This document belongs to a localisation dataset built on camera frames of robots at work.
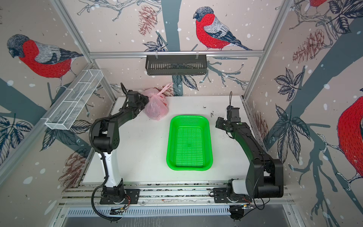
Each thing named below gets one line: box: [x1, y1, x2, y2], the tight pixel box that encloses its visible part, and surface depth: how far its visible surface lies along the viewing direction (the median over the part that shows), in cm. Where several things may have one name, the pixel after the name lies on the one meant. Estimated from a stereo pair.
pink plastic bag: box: [143, 82, 174, 121], surface depth 108 cm
